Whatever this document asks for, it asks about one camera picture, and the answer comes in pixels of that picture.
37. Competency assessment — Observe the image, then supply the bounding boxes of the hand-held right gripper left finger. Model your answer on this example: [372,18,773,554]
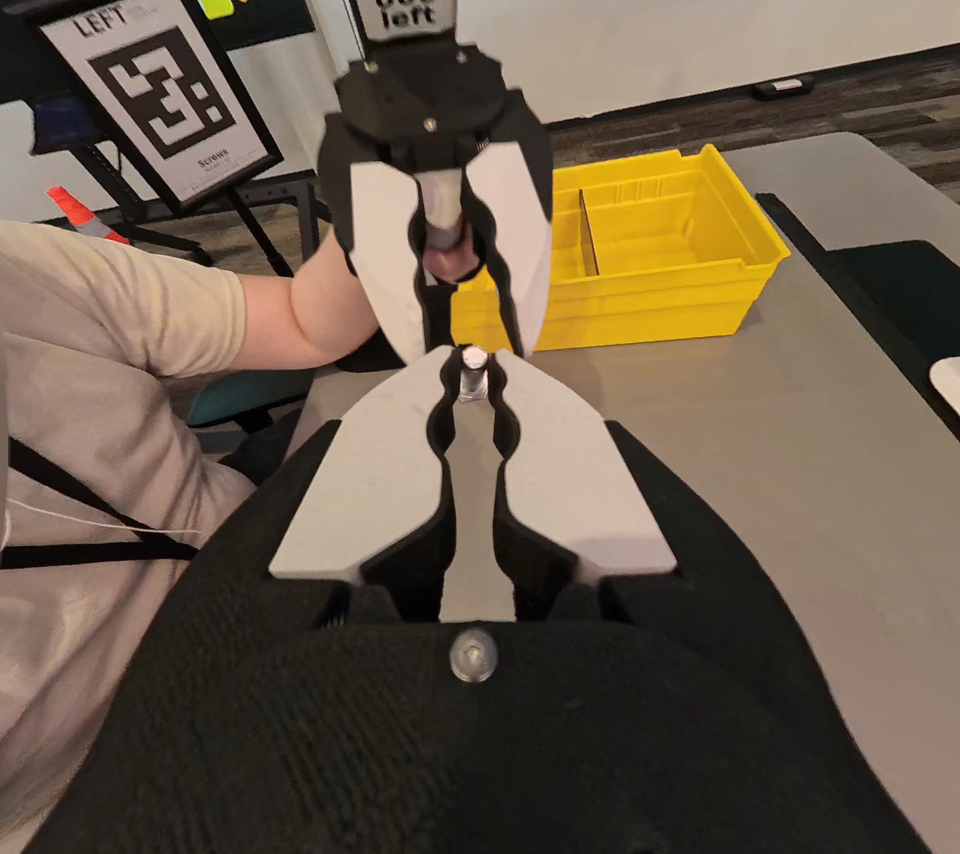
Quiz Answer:
[267,345,461,583]

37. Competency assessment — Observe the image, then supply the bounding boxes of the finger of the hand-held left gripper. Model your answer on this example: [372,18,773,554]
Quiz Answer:
[349,159,436,366]
[465,144,555,359]

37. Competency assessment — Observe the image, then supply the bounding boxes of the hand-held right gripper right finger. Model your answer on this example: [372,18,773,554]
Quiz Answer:
[489,349,680,583]

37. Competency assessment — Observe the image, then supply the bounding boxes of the yellow plastic bin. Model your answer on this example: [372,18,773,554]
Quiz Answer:
[450,143,793,354]

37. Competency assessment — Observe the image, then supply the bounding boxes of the person's left forearm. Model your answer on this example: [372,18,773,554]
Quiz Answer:
[238,224,406,372]

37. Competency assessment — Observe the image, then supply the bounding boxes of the person's left hand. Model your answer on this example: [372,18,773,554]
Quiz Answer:
[421,244,483,285]

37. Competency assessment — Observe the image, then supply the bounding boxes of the brown cardboard bin divider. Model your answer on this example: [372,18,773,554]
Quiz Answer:
[576,188,603,279]

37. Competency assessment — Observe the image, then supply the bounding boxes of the black easel stand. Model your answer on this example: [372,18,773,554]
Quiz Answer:
[67,142,320,279]

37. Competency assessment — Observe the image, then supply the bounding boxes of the teal office chair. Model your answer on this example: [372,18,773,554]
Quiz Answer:
[186,365,318,432]

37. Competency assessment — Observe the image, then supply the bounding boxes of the black framed marker sign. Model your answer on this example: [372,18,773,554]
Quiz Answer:
[2,0,288,218]

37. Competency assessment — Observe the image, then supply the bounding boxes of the orange traffic cone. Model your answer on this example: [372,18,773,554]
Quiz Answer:
[45,184,134,248]

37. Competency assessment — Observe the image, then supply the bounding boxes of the black floor device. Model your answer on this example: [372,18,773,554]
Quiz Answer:
[752,74,819,102]

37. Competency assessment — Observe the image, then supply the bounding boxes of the white document stand with instructions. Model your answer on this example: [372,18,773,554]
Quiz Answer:
[928,356,960,418]

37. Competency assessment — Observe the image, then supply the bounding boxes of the black shoulder strap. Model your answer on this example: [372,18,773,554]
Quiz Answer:
[0,438,202,572]

